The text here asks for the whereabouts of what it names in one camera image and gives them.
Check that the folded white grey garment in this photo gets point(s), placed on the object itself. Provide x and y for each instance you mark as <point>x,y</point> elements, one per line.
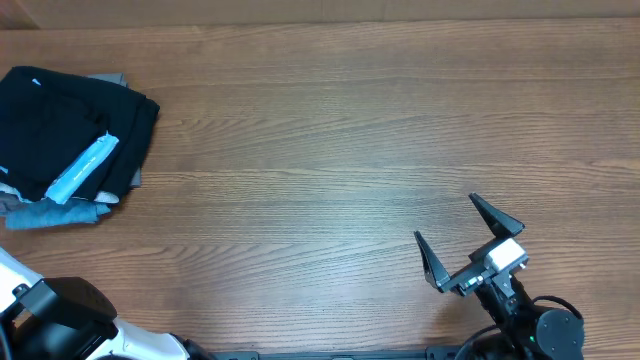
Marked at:
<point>12,201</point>

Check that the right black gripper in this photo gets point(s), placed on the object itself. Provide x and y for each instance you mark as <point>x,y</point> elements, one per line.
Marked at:
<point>465,276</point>

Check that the folded light blue printed shirt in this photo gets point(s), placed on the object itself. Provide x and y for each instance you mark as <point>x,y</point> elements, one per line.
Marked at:
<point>68,182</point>

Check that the folded black shirt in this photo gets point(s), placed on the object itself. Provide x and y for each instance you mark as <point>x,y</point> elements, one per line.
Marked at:
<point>81,88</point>

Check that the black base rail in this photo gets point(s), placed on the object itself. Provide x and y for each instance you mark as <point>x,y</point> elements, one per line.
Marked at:
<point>445,352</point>

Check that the black t-shirt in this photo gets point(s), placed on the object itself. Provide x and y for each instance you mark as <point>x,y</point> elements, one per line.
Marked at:
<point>47,120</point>

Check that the folded blue heather shirt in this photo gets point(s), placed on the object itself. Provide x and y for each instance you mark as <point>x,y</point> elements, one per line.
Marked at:
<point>19,220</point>

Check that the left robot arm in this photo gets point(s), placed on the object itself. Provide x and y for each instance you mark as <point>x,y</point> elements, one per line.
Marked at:
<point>67,318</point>

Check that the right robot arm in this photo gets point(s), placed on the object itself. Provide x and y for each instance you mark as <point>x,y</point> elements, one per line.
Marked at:
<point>544,327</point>

